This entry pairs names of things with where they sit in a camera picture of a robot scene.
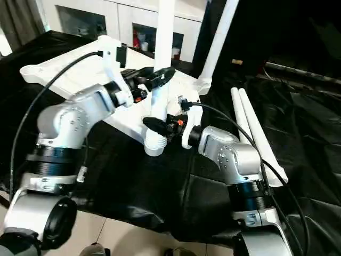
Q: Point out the white plastic table leg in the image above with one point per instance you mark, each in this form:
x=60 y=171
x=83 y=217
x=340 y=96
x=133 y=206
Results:
x=218 y=40
x=250 y=125
x=258 y=125
x=163 y=34

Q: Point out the white plastic table top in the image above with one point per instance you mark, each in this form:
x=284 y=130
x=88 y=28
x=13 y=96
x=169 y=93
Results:
x=80 y=69

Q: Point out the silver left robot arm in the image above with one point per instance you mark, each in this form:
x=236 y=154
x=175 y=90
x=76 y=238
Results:
x=66 y=122

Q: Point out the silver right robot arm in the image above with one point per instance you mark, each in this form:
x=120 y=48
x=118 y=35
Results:
x=234 y=157

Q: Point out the red bottle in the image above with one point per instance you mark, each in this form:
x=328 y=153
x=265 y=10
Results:
x=137 y=38

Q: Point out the black mat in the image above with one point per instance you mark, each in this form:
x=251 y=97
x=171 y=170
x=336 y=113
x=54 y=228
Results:
x=149 y=186

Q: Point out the white glass-door cabinet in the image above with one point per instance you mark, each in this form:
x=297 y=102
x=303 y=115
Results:
x=117 y=13

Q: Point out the small tan label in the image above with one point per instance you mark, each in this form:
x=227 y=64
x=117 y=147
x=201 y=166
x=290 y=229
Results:
x=237 y=61

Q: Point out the grey robot right foot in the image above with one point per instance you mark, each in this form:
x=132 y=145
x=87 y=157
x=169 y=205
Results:
x=181 y=252

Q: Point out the grey robot foot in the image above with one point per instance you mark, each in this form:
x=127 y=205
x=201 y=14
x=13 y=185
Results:
x=94 y=250
x=181 y=252

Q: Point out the grey curtain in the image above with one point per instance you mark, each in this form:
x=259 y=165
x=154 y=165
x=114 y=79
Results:
x=18 y=24

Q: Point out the dark metal pole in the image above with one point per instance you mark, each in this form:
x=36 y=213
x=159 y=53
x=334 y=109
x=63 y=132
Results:
x=303 y=71

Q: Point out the grey robot left foot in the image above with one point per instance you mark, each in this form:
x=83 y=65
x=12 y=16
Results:
x=94 y=250

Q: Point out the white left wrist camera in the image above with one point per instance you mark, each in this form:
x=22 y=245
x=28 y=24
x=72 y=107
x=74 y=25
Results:
x=114 y=61

